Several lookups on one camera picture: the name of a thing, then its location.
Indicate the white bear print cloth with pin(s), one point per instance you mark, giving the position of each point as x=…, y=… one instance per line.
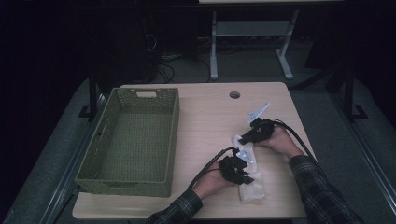
x=253, y=189

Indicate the white metal table frame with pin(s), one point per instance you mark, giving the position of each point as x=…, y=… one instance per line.
x=249, y=28

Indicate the person's right hand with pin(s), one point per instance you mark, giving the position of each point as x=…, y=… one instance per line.
x=281, y=141

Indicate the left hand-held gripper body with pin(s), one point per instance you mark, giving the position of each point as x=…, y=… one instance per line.
x=232, y=169

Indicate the green woven basket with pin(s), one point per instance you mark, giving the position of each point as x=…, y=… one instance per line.
x=137, y=124

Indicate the black metal stand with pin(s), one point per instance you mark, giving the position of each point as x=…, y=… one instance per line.
x=349, y=99
x=92, y=99

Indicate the person's left hand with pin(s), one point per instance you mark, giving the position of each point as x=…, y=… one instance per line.
x=211, y=182

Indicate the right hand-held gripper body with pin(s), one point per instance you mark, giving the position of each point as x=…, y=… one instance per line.
x=263, y=130

